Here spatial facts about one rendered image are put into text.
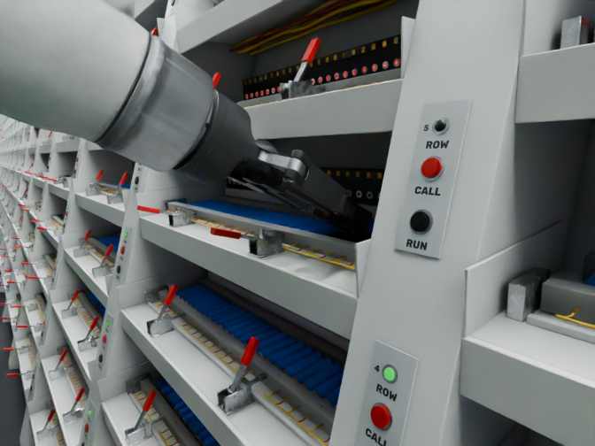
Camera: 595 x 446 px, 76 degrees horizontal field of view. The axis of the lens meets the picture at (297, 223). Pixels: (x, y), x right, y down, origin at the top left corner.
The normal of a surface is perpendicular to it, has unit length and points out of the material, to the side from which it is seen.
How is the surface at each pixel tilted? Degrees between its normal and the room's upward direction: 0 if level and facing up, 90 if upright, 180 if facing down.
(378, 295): 90
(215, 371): 19
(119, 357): 90
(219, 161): 120
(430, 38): 90
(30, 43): 107
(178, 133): 112
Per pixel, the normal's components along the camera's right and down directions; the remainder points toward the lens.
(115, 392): 0.64, 0.13
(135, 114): 0.43, 0.54
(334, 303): -0.77, 0.18
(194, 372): -0.05, -0.98
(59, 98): 0.30, 0.76
